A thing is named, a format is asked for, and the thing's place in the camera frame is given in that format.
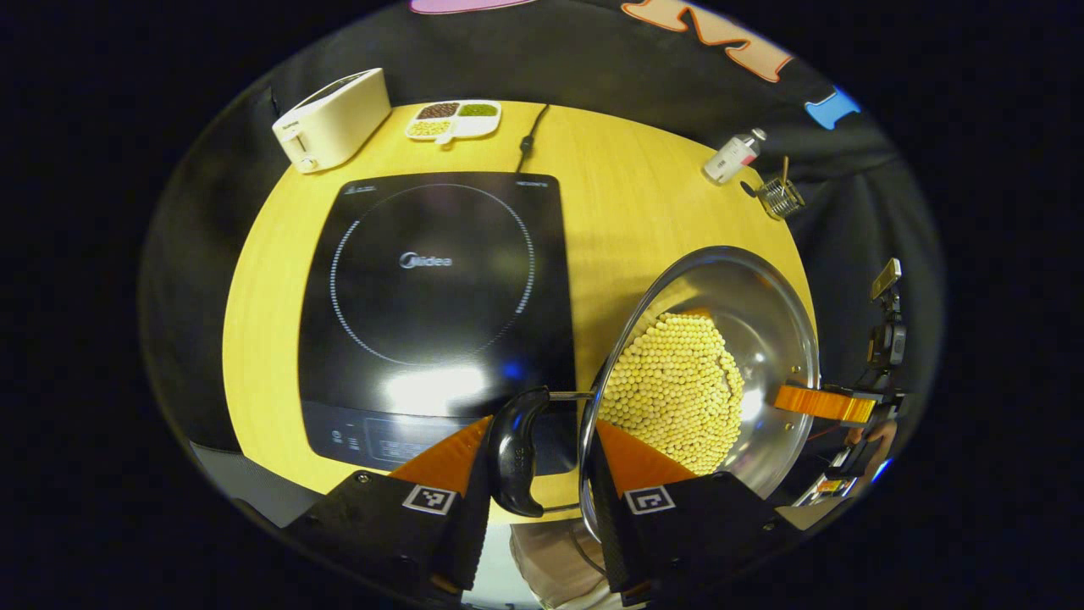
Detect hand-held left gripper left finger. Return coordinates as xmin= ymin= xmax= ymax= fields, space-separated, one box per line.
xmin=282 ymin=415 xmax=494 ymax=607

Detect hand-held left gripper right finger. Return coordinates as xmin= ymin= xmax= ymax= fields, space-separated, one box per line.
xmin=584 ymin=419 xmax=801 ymax=607

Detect steel pot with black handle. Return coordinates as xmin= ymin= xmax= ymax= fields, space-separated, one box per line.
xmin=491 ymin=246 xmax=821 ymax=543

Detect black induction cooktop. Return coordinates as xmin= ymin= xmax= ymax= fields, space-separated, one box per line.
xmin=298 ymin=172 xmax=578 ymax=477

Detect person's beige trousers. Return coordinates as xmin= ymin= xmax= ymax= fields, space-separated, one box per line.
xmin=508 ymin=518 xmax=628 ymax=610

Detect pile of yellow soybeans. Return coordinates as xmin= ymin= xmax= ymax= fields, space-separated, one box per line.
xmin=597 ymin=312 xmax=746 ymax=477

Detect small white bottle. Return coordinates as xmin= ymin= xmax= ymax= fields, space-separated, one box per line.
xmin=703 ymin=128 xmax=768 ymax=186

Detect white divided dish of beans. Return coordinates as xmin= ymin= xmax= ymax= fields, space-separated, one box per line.
xmin=405 ymin=100 xmax=503 ymax=145

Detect white toaster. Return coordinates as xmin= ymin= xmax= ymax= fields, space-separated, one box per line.
xmin=271 ymin=68 xmax=393 ymax=175

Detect black power cable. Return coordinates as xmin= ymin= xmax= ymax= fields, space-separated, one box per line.
xmin=515 ymin=103 xmax=551 ymax=175

